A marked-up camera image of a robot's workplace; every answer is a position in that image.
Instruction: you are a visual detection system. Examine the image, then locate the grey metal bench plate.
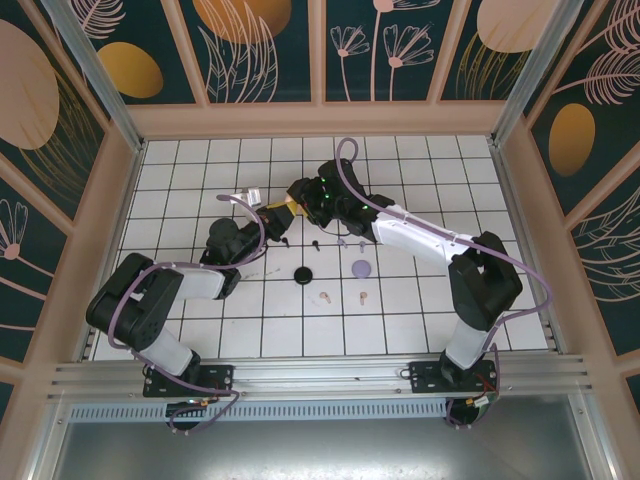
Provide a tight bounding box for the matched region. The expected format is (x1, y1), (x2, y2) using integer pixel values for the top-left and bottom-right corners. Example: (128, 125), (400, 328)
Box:
(27, 394), (619, 480)

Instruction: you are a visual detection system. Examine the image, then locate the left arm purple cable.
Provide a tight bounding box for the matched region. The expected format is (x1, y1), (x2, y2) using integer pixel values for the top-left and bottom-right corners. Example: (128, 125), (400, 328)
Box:
(107, 192), (267, 436)

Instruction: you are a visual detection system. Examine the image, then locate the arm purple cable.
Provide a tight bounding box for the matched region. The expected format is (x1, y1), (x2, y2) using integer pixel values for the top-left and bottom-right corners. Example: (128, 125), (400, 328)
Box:
(107, 192), (267, 436)
(335, 137), (554, 431)

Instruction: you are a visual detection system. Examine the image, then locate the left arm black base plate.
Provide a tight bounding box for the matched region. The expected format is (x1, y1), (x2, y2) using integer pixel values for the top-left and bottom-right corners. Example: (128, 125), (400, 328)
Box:
(143, 364), (235, 399)

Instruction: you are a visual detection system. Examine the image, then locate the aluminium mounting rail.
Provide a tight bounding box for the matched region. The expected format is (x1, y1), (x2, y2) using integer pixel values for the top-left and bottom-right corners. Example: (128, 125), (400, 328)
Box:
(47, 354), (594, 401)

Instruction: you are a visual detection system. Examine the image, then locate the slotted grey cable duct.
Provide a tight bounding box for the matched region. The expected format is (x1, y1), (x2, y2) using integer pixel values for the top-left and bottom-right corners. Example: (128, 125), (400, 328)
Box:
(67, 399), (451, 424)

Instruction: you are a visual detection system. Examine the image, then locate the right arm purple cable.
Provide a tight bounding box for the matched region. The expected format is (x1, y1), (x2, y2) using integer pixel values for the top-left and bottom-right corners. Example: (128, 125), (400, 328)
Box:
(335, 137), (554, 431)

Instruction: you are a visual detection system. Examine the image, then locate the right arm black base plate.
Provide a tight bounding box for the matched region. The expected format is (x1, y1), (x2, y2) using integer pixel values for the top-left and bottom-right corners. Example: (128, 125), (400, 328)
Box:
(409, 359), (501, 396)

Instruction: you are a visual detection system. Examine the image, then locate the aluminium frame post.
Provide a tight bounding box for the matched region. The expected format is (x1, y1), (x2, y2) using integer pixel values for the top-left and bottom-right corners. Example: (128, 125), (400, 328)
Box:
(492, 0), (599, 146)
(39, 0), (146, 154)

